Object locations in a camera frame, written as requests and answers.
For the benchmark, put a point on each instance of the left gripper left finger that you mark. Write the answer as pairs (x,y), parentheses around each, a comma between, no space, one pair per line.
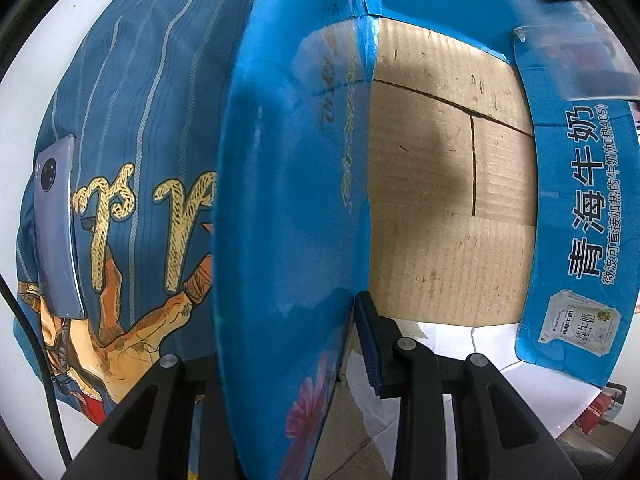
(148,434)

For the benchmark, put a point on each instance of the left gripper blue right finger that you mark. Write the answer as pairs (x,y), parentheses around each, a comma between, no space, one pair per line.
(498,436)

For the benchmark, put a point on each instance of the blue cardboard milk box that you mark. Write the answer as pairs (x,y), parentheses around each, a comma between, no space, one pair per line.
(473,164)

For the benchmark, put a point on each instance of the grey smartphone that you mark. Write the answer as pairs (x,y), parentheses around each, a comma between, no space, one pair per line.
(54,229)

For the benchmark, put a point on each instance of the blue striped bed cover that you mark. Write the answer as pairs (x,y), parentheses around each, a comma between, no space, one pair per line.
(144,98)

